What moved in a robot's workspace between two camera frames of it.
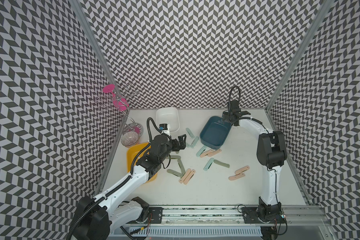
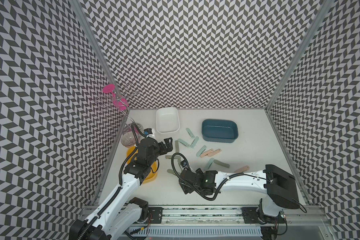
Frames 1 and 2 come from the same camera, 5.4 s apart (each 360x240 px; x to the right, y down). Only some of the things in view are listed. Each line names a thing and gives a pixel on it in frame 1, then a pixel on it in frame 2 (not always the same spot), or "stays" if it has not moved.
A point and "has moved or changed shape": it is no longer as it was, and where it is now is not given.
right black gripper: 225,116 → 186,188
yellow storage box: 132,150 stays
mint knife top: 190,132 stays
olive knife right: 219,163 stays
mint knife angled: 194,142 stays
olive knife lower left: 175,172 stays
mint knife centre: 200,151 stays
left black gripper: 182,142 → 168,144
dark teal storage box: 215,132 has moved or changed shape
